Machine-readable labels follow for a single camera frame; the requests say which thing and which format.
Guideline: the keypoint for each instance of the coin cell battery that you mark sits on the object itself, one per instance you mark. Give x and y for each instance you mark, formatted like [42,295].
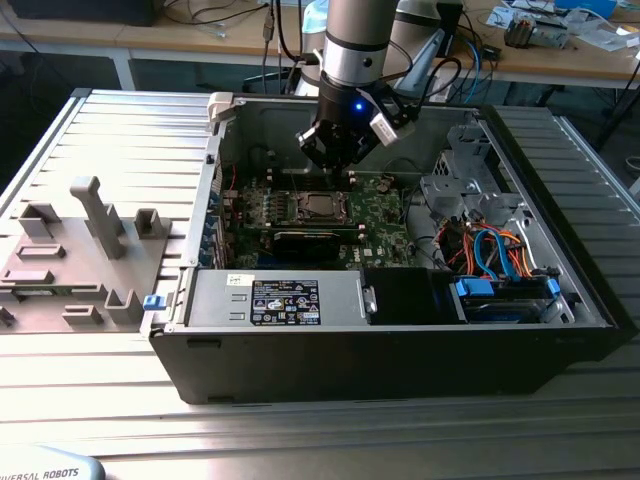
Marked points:
[384,186]

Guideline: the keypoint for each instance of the blue case latch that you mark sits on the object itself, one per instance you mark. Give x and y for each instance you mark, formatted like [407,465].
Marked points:
[153,303]

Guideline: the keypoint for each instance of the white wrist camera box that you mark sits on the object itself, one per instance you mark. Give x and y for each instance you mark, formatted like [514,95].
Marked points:
[385,127]

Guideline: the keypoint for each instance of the wooden desk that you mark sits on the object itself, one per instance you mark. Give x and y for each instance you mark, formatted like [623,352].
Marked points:
[550,62]
[150,37]

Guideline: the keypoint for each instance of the copper CPU cooler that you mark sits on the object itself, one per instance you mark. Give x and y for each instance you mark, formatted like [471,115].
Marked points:
[517,32]

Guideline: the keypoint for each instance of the black graphics card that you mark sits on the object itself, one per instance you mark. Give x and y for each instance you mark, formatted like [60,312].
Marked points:
[305,245]

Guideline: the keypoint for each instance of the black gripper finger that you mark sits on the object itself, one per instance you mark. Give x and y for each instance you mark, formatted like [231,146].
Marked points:
[365,145]
[330,147]

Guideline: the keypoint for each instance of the blue box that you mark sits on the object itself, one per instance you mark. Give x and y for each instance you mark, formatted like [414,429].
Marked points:
[590,5]

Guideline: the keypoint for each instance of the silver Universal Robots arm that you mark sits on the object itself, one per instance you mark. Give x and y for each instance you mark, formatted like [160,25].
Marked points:
[355,30]

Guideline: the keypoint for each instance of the green motherboard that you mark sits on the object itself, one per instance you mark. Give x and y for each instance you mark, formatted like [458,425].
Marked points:
[385,225]

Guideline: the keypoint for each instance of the grey metal drive cage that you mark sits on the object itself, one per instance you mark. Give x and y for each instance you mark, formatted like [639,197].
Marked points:
[450,192]

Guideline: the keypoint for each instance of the beige case latch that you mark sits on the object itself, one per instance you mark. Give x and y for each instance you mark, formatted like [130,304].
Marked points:
[220,106]

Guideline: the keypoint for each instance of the silver CPU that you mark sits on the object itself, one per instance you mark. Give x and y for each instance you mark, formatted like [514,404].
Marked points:
[321,204]

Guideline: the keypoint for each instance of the blue disk carrier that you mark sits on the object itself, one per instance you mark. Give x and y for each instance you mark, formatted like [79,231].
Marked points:
[472,290]

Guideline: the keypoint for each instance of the black computer box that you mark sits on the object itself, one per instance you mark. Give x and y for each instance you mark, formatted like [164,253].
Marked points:
[75,10]

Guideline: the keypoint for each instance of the black PC case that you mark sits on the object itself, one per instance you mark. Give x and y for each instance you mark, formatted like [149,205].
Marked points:
[350,365]

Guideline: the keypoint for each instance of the pale blue teach pendant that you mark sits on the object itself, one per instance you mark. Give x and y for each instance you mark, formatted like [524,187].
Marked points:
[50,465]

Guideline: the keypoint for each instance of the grey power supply unit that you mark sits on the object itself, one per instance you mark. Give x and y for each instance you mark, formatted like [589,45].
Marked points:
[215,300]

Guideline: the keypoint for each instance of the black upright box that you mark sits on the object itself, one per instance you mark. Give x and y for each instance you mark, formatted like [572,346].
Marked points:
[450,25]

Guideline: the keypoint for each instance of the grey metal device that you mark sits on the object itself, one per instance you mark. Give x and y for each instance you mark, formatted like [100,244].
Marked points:
[550,35]

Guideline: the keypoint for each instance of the grey parts rack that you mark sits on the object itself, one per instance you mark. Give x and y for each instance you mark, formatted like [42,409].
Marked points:
[75,280]

